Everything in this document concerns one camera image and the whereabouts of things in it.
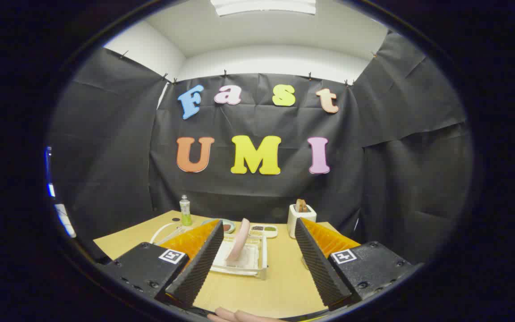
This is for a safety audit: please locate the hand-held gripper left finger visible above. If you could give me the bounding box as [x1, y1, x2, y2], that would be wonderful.
[99, 219, 225, 309]

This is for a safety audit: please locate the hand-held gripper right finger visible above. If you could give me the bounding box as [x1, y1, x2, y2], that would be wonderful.
[294, 217, 414, 311]

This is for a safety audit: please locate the pink plate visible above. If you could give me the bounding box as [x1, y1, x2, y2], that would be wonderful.
[226, 218, 250, 263]

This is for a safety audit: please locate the white wire dish rack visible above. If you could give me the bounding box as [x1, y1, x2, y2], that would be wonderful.
[150, 222, 268, 280]

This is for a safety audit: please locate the teal plate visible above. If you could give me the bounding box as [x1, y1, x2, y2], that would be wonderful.
[201, 218, 236, 234]

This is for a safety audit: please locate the white divided bean dish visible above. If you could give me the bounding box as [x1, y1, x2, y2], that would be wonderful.
[249, 224, 279, 238]

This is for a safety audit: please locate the white toaster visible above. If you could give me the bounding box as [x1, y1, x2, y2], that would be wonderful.
[287, 203, 317, 239]

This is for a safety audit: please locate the green drink bottle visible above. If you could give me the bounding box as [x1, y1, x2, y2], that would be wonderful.
[180, 195, 192, 226]

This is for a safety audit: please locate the ceiling light panel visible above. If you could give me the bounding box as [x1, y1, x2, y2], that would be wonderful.
[210, 0, 317, 17]

